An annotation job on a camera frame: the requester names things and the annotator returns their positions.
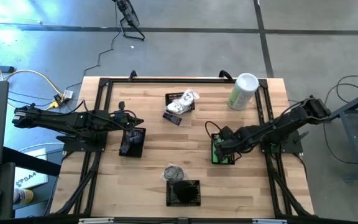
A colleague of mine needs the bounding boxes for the black desk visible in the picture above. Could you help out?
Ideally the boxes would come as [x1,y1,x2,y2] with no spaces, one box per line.
[0,146,62,220]

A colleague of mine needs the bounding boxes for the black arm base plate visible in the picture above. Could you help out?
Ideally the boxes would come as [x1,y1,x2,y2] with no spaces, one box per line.
[257,129,310,155]
[56,127,109,154]

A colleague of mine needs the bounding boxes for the white wipes canister green label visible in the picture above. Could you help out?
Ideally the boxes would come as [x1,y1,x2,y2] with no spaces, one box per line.
[227,72,260,111]

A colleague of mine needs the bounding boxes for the clear bag of cotton swabs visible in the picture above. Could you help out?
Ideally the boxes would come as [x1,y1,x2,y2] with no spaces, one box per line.
[181,88,201,105]

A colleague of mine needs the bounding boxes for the black looped floor cable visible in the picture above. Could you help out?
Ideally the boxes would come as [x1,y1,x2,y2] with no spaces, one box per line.
[321,73,358,166]

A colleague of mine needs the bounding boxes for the silver metal bracket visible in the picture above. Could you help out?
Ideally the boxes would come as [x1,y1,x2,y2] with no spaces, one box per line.
[78,217,115,224]
[252,218,288,224]

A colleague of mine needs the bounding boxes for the black fan cable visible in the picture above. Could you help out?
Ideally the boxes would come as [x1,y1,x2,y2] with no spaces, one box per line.
[63,2,122,93]

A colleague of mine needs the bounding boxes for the yellow cable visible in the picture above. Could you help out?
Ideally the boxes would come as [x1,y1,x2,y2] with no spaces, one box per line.
[0,51,65,114]

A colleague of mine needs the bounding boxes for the yellow and white can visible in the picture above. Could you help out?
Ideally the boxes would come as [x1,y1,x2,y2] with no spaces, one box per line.
[13,188,34,206]

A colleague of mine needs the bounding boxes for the white box with SA4 print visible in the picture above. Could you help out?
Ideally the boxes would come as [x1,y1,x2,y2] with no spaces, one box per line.
[13,147,49,190]

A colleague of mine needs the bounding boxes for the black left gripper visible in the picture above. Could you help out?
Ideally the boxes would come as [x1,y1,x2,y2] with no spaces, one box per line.
[112,101,145,131]

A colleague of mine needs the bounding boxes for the black floor fan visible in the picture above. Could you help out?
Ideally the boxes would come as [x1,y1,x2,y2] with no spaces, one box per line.
[112,0,146,42]

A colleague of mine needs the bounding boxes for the clear bag of cotton balls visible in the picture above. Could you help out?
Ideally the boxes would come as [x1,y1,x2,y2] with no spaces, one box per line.
[165,101,180,113]

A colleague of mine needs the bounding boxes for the black slotted plastic basket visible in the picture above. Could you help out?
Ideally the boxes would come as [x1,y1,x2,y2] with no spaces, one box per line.
[165,179,202,207]
[165,91,196,113]
[119,126,147,159]
[211,133,236,166]

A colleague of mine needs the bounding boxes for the black cable bundle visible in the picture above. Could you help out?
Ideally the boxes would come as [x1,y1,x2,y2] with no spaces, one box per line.
[264,154,312,218]
[54,151,103,215]

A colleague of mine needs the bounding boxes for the black aluminium rail frame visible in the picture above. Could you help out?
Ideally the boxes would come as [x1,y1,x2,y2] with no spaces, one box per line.
[50,76,316,218]

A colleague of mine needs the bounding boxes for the clear bag of cotton pads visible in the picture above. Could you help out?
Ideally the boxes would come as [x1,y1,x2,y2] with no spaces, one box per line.
[172,98,195,114]

